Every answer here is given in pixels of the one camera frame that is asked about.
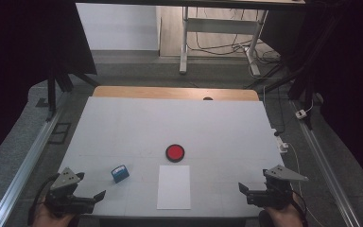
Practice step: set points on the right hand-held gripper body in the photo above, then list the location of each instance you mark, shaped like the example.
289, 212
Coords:
280, 172

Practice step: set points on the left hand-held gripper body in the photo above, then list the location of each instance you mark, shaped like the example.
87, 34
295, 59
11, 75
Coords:
63, 180

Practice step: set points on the blue stamp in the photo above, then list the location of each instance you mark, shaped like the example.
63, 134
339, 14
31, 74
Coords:
120, 174

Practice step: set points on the white paper sheet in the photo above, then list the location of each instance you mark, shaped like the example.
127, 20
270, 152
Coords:
173, 189

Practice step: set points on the round red ink pad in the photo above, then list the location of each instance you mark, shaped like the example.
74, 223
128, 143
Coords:
175, 153

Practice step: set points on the person's left hand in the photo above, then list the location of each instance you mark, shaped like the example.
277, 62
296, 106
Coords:
48, 219

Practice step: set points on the person's right hand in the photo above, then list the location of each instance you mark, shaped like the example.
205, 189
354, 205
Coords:
285, 217

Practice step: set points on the white power strip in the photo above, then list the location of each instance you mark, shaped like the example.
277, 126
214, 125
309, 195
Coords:
281, 143

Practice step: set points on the small white adapter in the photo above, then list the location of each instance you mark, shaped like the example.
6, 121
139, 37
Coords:
301, 114

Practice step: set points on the black metal stand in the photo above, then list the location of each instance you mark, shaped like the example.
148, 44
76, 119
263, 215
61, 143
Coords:
305, 78
52, 91

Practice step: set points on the black curtain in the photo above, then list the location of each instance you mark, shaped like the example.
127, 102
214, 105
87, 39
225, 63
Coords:
353, 78
19, 63

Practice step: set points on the aluminium rail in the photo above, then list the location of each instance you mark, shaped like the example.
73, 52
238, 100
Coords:
25, 164
324, 164

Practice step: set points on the black floor frame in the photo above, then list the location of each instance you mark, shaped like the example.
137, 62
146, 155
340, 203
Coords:
60, 133

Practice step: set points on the white metal desk frame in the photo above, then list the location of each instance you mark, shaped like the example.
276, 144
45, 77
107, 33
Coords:
184, 41

